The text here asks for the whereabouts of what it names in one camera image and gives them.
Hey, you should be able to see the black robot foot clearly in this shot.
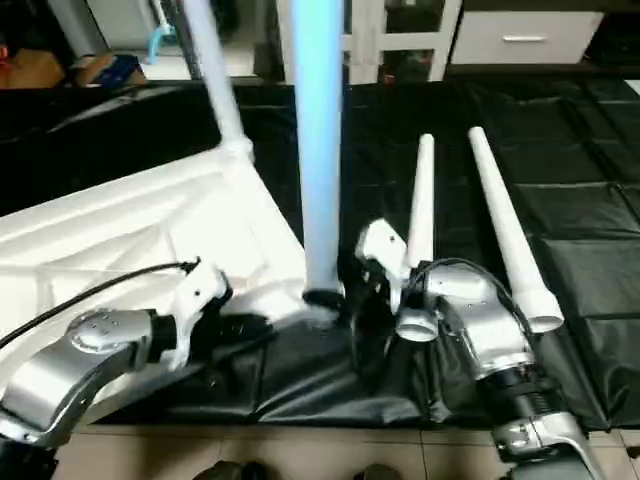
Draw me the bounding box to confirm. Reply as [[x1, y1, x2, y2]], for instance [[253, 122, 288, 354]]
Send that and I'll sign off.
[[352, 462, 403, 480], [192, 460, 269, 480]]

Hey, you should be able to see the white plastic table top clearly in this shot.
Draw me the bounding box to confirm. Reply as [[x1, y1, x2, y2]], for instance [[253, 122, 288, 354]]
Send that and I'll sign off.
[[0, 138, 347, 353]]

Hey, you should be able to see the light blue hanger hook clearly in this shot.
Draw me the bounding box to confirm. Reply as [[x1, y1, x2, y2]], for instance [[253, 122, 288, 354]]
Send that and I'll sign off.
[[144, 0, 181, 65]]

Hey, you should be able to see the black right robot foot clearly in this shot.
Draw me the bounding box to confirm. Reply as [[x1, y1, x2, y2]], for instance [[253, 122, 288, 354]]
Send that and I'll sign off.
[[352, 462, 403, 480]]

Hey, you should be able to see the small blue box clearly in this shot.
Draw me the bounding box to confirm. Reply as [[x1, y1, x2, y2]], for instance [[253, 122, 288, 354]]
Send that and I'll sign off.
[[74, 52, 145, 91]]

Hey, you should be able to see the white plastic table leg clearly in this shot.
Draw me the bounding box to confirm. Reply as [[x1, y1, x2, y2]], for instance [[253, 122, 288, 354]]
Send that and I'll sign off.
[[180, 0, 255, 161], [290, 0, 347, 307], [394, 133, 443, 344], [466, 126, 565, 335]]

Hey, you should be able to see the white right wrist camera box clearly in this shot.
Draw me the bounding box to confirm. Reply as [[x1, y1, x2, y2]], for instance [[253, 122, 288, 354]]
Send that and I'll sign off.
[[356, 220, 411, 315]]

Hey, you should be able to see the black left robot foot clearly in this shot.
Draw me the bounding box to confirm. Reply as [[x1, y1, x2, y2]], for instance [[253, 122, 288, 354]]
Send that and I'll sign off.
[[192, 460, 269, 480]]

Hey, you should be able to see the black work mat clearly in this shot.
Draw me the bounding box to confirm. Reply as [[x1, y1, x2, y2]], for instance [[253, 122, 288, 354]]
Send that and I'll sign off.
[[0, 78, 640, 431]]

